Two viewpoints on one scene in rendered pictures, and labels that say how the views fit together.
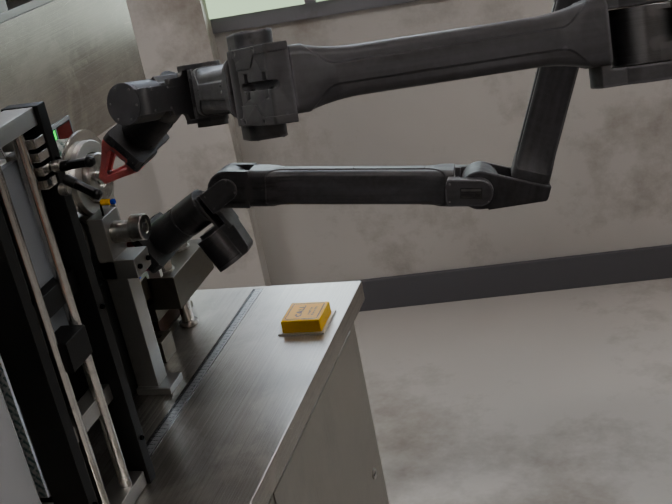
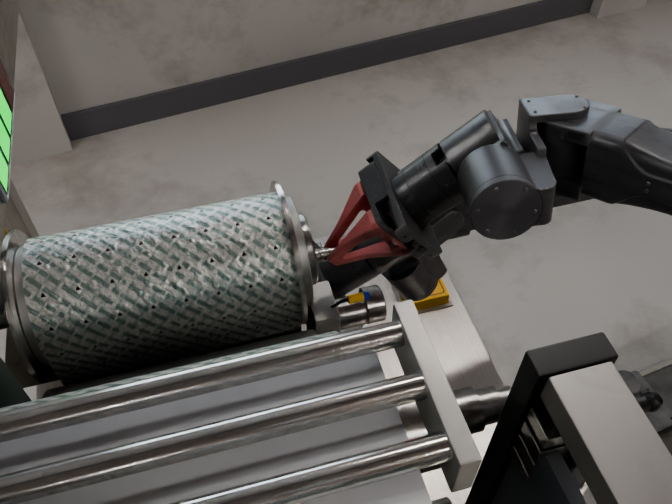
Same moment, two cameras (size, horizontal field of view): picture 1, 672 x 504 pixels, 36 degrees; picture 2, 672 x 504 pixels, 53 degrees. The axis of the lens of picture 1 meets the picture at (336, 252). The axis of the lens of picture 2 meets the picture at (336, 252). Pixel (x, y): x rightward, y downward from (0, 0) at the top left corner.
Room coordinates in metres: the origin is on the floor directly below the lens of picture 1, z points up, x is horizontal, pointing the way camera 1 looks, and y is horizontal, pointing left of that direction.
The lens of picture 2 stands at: (1.13, 0.56, 1.76)
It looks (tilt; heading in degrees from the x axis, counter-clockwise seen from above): 49 degrees down; 326
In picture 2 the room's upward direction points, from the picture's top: straight up
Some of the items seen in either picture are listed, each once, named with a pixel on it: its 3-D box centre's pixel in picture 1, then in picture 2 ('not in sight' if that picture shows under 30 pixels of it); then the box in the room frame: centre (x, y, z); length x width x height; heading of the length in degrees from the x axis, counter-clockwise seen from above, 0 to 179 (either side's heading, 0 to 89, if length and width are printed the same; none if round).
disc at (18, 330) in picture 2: not in sight; (32, 305); (1.60, 0.58, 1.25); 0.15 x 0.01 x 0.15; 161
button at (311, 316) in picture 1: (306, 317); (420, 287); (1.60, 0.07, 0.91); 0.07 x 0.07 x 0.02; 71
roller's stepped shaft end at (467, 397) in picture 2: not in sight; (480, 407); (1.26, 0.34, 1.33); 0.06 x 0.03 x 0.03; 71
